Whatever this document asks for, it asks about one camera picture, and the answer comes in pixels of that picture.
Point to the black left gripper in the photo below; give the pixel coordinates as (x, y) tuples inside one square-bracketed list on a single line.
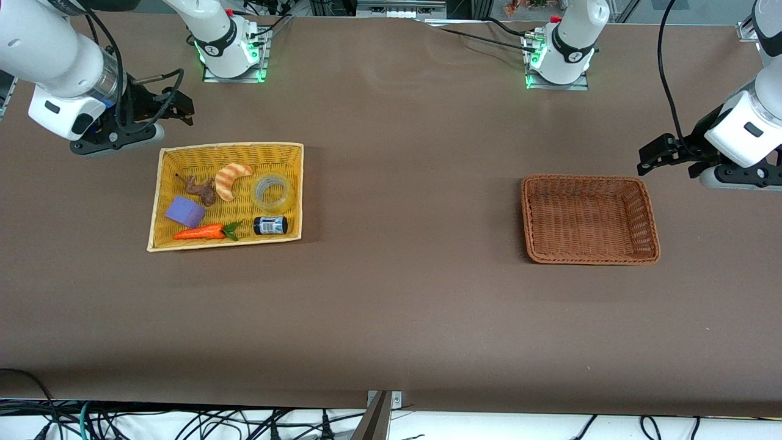
[(691, 148)]

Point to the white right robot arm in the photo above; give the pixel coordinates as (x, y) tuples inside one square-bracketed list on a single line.
[(52, 58)]

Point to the clear yellowish tape roll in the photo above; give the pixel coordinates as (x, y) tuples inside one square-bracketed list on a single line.
[(287, 197)]

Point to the metal corner bracket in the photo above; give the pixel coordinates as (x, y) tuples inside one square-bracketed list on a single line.
[(748, 30)]

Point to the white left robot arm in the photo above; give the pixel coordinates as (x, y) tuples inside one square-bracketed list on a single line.
[(745, 128)]

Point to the striped toy croissant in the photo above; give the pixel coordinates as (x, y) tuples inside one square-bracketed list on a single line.
[(227, 180)]

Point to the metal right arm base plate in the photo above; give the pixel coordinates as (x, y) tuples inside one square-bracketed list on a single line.
[(264, 55)]

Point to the brown toy animal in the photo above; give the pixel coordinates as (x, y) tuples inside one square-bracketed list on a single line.
[(203, 189)]

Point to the aluminium frame profile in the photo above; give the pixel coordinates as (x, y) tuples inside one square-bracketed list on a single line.
[(400, 7)]

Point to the yellow woven basket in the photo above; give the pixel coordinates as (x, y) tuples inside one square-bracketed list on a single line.
[(244, 160)]

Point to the orange toy carrot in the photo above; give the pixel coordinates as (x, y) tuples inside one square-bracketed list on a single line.
[(198, 232)]

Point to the purple foam cube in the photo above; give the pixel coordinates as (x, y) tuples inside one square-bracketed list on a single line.
[(185, 212)]

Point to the metal table edge bracket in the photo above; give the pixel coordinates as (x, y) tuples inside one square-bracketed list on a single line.
[(397, 398)]

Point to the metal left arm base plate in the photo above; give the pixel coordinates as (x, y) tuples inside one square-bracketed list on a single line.
[(537, 84)]

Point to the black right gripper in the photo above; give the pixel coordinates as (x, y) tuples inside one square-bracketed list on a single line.
[(142, 104)]

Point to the brown woven basket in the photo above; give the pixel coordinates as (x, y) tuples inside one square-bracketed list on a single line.
[(586, 214)]

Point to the brown table leg strut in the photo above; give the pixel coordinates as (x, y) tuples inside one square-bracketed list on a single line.
[(374, 421)]

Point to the black jar blue label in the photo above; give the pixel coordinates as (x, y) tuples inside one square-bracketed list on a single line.
[(270, 225)]

